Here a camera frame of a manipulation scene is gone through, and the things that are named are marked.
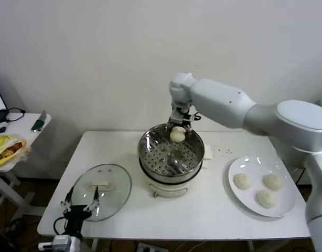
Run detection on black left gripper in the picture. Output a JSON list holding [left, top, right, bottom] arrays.
[[60, 185, 100, 237]]

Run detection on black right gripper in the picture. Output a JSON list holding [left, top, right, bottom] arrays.
[[165, 104, 195, 136]]

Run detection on white steamed baozi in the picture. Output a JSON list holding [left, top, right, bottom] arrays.
[[233, 173, 253, 190], [170, 125, 187, 144], [256, 190, 278, 209], [263, 174, 284, 191]]

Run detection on round glass pot lid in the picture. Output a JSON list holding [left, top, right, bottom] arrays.
[[70, 164, 132, 223]]

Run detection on perforated steel steamer basket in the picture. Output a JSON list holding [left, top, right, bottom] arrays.
[[130, 123, 213, 184]]

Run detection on white oval plate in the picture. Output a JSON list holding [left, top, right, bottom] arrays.
[[227, 156, 297, 218]]

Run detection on white power strip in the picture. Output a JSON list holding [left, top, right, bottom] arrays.
[[136, 243, 162, 252]]

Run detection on yellow plastic food bag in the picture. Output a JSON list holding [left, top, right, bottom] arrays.
[[0, 133, 33, 173]]

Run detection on white side table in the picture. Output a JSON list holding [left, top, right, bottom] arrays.
[[0, 112, 52, 217]]

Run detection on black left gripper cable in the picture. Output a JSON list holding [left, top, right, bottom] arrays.
[[53, 216, 69, 236]]

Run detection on black coiled cable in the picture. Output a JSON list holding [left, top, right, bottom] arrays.
[[5, 217, 28, 238]]

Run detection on black charger cable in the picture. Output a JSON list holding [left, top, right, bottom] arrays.
[[5, 107, 27, 123]]

